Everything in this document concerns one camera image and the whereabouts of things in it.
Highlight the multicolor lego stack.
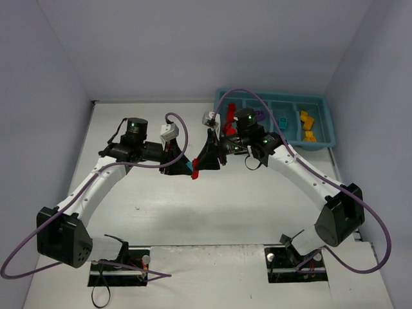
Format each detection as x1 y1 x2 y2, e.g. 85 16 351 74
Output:
186 158 199 180

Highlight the red angled lego piece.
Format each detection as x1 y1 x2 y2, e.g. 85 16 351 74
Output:
223 119 237 136

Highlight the small red square lego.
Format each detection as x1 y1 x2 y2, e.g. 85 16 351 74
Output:
227 103 236 120

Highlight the purple flower lego brick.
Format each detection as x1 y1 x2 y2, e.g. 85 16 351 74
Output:
254 110 266 122

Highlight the teal rectangular lego brick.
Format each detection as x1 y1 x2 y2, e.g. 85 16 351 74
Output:
278 117 288 131

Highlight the small yellow lego brick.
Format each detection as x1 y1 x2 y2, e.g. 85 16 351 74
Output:
300 110 308 122

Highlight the yellow striped lego brick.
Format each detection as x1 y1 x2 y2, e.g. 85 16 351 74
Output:
303 131 317 142

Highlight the yellow square lego brick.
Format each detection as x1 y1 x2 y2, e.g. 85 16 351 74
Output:
303 116 315 131

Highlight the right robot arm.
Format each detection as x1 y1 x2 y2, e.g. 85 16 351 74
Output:
194 108 365 257

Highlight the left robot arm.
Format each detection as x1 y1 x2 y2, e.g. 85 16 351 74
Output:
36 118 192 268

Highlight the teal four-compartment tray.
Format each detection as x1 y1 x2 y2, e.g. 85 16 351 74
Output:
214 88 336 151

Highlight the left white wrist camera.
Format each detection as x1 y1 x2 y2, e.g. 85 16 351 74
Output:
160 123 179 144

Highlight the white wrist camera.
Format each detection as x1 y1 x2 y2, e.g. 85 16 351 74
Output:
202 111 221 137
160 123 179 144

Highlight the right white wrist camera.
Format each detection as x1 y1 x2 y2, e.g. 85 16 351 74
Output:
202 111 221 137

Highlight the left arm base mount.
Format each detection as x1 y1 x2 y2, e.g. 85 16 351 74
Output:
88 234 150 287

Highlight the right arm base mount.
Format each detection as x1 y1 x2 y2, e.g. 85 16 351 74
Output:
264 235 328 284

